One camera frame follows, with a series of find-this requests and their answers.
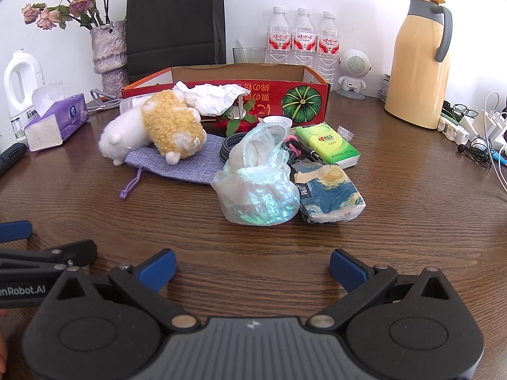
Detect red and green flower decoration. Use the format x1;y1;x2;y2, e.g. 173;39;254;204
216;97;259;136

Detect black earphones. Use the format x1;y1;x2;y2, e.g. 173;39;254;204
457;138;492;168

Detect power strip with chargers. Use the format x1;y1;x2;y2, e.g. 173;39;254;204
471;107;507;148

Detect white power strip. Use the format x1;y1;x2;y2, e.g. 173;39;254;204
438;117;471;146

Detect red cardboard box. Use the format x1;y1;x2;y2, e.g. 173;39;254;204
121;64;331;128

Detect pink clip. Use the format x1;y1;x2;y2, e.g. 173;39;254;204
283;135;302;160

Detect yellow thermos jug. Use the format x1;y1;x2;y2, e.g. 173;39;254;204
384;0;453;129

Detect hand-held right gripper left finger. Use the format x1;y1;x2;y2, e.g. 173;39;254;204
47;249;202;333

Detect black paper bag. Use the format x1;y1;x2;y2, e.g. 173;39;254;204
126;0;227;84

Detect eyeglasses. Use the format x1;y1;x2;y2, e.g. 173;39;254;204
452;103;481;118

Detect purple drawstring pouch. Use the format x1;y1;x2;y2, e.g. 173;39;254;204
119;132;227;200

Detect white robot speaker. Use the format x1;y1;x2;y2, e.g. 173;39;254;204
336;48;373;98

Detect clear glass cup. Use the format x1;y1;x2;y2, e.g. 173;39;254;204
232;40;267;65

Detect purple tissue box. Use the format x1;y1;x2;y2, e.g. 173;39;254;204
24;81;90;152

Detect painted print tissue pack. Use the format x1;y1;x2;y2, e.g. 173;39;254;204
292;164;366;224

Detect white round lid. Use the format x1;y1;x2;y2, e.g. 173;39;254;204
257;116;294;128

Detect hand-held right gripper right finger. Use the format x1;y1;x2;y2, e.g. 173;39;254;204
307;249;460;332

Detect green tissue pack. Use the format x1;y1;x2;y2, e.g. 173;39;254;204
295;124;361;166

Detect white detergent bottle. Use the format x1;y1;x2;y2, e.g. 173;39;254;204
3;50;42;140

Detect black pen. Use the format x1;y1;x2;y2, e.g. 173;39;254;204
297;148;324;164

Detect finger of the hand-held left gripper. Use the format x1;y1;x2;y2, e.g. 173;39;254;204
0;221;33;243
0;239;98;275

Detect black cable coil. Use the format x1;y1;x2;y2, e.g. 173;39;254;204
220;132;254;164

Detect white cable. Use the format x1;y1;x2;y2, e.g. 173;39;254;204
482;91;507;203

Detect mottled purple vase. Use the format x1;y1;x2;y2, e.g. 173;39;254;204
90;20;129;93

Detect black handheld device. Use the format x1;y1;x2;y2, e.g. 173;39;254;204
0;142;28;177

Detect iridescent plastic bag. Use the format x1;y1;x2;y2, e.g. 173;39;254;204
211;121;302;227

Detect yellow and white plush toy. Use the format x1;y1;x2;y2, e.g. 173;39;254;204
98;90;207;177

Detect clear water bottle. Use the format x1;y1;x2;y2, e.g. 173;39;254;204
292;7;318;67
265;6;294;66
316;10;342;85

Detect crumpled white tissue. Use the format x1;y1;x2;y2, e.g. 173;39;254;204
172;81;252;117

